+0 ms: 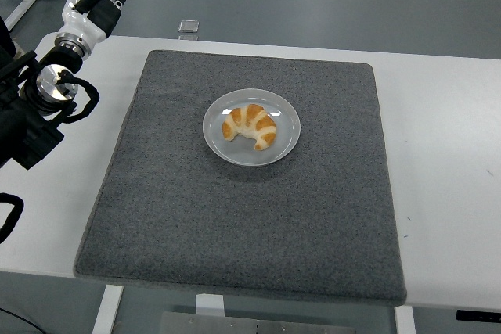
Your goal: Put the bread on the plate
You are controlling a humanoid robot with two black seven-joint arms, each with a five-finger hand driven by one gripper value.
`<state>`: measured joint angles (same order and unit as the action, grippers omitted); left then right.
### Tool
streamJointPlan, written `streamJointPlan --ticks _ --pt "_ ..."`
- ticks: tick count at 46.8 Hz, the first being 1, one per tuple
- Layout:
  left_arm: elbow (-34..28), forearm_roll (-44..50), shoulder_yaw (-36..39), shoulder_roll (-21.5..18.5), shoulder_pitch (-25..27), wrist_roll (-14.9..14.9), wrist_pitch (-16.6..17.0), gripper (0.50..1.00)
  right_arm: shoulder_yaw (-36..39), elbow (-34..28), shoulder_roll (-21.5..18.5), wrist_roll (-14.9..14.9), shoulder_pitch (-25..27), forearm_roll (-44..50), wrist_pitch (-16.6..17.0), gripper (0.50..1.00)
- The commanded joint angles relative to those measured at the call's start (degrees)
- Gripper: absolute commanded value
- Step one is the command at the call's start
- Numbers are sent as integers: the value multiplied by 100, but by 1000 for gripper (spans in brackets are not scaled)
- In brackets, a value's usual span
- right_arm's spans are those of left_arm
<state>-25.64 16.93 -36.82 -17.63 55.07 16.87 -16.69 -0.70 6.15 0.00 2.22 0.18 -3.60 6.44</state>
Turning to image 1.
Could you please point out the grey felt mat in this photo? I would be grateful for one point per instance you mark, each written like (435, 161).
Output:
(242, 224)

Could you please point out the black table control panel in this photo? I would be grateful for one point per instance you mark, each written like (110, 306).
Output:
(477, 314)

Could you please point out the white table leg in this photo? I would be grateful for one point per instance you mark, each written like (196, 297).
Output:
(405, 320)
(107, 310)

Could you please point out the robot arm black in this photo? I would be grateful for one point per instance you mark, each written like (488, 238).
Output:
(15, 130)

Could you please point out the pale grey round plate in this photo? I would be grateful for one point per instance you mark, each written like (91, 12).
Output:
(285, 134)

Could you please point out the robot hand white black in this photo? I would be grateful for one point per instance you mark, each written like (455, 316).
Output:
(78, 23)

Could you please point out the croissant bread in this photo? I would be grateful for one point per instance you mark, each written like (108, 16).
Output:
(250, 124)

